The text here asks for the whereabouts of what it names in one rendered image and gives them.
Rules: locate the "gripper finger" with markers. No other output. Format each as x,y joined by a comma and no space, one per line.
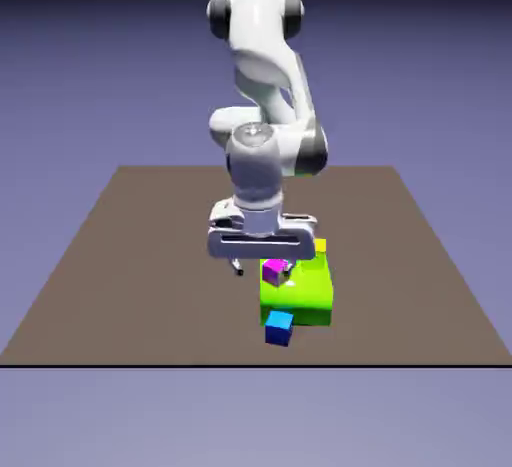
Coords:
237,267
288,269

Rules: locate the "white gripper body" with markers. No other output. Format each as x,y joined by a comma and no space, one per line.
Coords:
260,248

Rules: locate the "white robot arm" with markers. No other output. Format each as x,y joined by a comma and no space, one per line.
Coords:
256,75

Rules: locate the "small magenta cube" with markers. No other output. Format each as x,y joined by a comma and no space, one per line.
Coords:
272,271

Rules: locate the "small yellow cube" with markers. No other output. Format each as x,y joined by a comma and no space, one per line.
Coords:
320,246

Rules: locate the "small blue cube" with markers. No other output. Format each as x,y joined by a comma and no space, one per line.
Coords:
278,327

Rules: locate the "large green box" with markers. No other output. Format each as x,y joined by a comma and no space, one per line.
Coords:
304,295

